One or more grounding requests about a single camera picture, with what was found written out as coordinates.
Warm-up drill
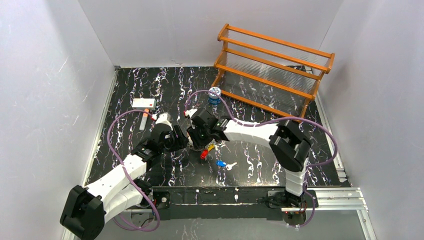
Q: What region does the metal key organizer red handle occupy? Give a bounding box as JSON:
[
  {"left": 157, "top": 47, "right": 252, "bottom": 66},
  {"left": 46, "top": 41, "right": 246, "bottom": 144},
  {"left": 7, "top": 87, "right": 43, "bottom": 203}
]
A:
[{"left": 188, "top": 140, "right": 216, "bottom": 160}]

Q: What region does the blue key tag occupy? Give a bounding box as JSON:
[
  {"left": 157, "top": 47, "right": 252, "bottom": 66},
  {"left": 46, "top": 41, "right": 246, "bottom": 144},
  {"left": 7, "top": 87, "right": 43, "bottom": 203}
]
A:
[{"left": 216, "top": 160, "right": 228, "bottom": 168}]

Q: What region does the silver key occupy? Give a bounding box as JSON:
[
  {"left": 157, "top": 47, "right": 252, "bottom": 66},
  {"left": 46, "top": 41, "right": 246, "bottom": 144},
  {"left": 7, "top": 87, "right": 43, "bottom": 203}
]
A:
[{"left": 225, "top": 162, "right": 238, "bottom": 171}]

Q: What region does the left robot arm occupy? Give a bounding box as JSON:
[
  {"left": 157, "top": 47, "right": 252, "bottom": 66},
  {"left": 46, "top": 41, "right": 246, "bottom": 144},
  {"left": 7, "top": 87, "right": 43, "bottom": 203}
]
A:
[{"left": 59, "top": 120, "right": 189, "bottom": 240}]

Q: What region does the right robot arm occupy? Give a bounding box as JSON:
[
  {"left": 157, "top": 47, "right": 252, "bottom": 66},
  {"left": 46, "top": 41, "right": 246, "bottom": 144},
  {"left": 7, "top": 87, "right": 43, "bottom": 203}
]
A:
[{"left": 184, "top": 108, "right": 311, "bottom": 198}]

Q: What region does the white orange marker pen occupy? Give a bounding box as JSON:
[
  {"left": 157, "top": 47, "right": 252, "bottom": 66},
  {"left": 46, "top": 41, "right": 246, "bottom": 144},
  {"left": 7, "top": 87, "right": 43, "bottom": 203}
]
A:
[{"left": 139, "top": 108, "right": 150, "bottom": 131}]

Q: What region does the blue jar with patterned lid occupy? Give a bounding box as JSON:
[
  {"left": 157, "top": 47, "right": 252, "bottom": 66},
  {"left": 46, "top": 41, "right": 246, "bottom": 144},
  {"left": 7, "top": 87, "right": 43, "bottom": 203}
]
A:
[{"left": 208, "top": 86, "right": 222, "bottom": 105}]

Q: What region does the white box with red logo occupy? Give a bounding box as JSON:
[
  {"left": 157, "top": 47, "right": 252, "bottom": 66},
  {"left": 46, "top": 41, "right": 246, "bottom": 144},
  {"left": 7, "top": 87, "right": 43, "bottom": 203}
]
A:
[{"left": 131, "top": 98, "right": 157, "bottom": 110}]

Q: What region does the orange wooden shelf rack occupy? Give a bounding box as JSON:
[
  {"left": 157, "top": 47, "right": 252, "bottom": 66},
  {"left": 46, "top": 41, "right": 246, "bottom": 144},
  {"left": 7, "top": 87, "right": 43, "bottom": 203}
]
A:
[{"left": 212, "top": 23, "right": 336, "bottom": 118}]

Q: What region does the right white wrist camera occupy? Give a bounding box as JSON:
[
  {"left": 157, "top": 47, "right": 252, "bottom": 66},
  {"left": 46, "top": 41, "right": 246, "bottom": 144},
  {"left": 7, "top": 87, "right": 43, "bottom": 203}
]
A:
[{"left": 183, "top": 108, "right": 198, "bottom": 119}]

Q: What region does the aluminium rail frame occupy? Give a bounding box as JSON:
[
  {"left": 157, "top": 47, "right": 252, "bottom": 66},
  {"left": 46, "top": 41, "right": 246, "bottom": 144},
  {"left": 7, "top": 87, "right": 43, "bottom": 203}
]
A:
[{"left": 61, "top": 187, "right": 378, "bottom": 240}]

